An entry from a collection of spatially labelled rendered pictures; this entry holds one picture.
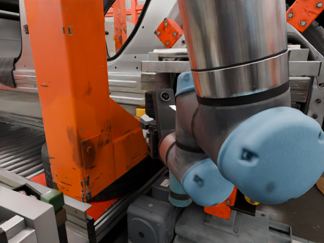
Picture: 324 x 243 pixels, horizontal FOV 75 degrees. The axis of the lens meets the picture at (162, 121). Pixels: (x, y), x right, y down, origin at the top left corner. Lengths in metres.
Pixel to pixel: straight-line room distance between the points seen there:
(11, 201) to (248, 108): 0.36
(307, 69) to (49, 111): 0.70
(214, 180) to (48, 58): 0.58
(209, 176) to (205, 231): 0.82
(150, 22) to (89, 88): 0.55
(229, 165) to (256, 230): 1.02
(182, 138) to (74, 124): 0.43
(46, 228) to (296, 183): 0.33
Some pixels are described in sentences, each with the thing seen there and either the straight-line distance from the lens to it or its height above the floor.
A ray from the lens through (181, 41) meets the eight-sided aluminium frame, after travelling 0.78.
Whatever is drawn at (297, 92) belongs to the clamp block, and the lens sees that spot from 0.50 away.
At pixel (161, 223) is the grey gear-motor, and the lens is 0.88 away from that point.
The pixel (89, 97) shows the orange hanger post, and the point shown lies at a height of 0.87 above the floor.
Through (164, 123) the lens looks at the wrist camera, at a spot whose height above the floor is 0.85.
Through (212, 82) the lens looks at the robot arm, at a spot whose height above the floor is 0.96.
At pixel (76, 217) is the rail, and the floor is 0.34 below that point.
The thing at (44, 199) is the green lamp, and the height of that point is 0.66.
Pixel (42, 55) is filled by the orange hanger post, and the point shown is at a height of 1.00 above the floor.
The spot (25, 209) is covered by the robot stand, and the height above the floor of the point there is 0.77.
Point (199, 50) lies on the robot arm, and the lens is 0.17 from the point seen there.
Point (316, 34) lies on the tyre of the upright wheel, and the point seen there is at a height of 1.05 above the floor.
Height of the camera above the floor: 0.98
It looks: 16 degrees down
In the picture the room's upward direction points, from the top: straight up
